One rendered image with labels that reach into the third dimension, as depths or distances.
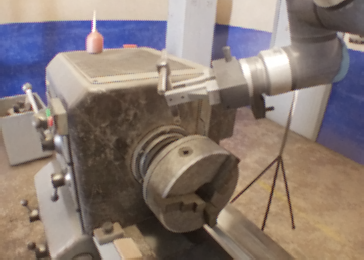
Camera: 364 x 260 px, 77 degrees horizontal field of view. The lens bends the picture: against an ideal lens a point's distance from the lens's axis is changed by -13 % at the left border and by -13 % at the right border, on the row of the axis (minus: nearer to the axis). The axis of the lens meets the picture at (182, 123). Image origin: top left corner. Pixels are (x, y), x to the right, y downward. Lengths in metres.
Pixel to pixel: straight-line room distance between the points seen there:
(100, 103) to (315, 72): 0.48
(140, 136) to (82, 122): 0.17
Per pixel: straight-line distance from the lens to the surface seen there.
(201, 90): 0.49
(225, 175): 0.64
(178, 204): 0.60
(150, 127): 0.73
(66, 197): 1.08
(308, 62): 0.50
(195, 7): 4.15
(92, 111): 0.65
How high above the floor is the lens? 1.51
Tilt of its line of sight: 24 degrees down
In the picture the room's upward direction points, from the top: 5 degrees clockwise
